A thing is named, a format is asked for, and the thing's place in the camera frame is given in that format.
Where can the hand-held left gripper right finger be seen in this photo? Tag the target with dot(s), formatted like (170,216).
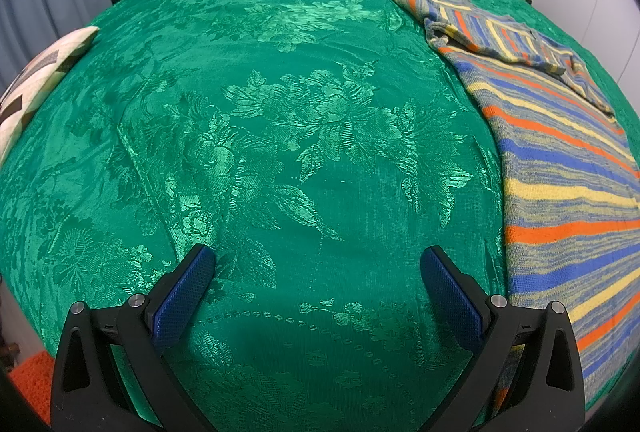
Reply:
(455,302)

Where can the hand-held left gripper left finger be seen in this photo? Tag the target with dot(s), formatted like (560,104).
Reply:
(182,297)

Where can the striped knit sweater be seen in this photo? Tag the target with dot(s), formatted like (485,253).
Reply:
(550,162)

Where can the orange rug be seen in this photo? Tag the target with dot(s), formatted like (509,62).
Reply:
(35,387)

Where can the green floral bedspread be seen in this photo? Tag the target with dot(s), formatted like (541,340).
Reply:
(300,137)

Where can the geometric patterned cushion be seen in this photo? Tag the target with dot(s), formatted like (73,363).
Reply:
(30,87)

